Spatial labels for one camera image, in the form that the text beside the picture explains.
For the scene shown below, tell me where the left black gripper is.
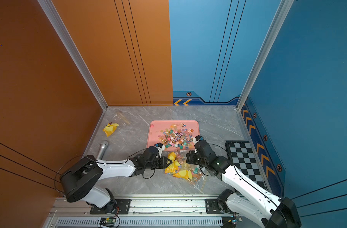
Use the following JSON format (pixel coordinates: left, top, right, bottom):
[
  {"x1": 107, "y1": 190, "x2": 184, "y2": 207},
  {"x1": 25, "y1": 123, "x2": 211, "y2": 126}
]
[{"x1": 145, "y1": 156, "x2": 174, "y2": 171}]

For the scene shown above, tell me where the clear ziploc bag with candies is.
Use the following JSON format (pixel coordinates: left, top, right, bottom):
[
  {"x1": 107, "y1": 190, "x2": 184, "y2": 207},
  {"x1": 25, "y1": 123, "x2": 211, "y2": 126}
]
[{"x1": 102, "y1": 112, "x2": 131, "y2": 137}]

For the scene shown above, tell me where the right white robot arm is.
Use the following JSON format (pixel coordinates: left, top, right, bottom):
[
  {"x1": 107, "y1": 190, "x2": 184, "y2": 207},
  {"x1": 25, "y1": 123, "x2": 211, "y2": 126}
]
[{"x1": 187, "y1": 135, "x2": 302, "y2": 228}]

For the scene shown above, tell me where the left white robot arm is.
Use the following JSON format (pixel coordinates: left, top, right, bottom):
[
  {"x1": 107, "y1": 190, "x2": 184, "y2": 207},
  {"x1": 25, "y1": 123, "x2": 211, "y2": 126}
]
[{"x1": 59, "y1": 143, "x2": 173, "y2": 214}]

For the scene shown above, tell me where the pink plastic tray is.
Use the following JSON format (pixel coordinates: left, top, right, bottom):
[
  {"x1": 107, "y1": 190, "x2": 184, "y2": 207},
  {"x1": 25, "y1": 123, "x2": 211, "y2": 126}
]
[{"x1": 147, "y1": 120, "x2": 200, "y2": 152}]

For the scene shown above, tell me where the black white checkerboard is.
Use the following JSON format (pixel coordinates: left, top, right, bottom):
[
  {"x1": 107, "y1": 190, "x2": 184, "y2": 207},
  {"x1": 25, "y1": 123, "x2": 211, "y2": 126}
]
[{"x1": 225, "y1": 141, "x2": 269, "y2": 191}]

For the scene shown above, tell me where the silver microphone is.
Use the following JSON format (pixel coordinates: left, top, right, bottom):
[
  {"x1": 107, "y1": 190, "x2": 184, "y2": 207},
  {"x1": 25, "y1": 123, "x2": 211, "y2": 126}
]
[{"x1": 96, "y1": 141, "x2": 109, "y2": 160}]

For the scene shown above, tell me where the right green circuit board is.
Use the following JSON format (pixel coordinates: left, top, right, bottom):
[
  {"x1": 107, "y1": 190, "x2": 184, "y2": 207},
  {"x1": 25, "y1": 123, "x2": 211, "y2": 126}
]
[{"x1": 221, "y1": 217, "x2": 242, "y2": 228}]

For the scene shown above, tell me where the green circuit board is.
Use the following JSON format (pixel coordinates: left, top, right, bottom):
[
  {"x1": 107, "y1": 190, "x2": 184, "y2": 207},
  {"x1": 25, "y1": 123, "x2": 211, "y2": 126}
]
[
  {"x1": 99, "y1": 217, "x2": 117, "y2": 228},
  {"x1": 221, "y1": 217, "x2": 242, "y2": 228}
]

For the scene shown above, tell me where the left green circuit board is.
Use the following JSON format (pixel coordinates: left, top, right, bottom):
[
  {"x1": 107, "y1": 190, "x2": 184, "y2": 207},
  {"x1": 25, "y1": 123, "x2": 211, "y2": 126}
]
[{"x1": 99, "y1": 217, "x2": 117, "y2": 228}]

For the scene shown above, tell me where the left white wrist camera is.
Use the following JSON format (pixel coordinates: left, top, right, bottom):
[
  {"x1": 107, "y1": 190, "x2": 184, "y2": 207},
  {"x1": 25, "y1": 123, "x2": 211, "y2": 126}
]
[{"x1": 154, "y1": 143, "x2": 165, "y2": 158}]

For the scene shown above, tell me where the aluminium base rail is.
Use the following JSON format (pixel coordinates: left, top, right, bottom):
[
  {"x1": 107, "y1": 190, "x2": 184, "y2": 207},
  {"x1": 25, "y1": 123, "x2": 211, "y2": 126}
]
[{"x1": 43, "y1": 195, "x2": 249, "y2": 228}]

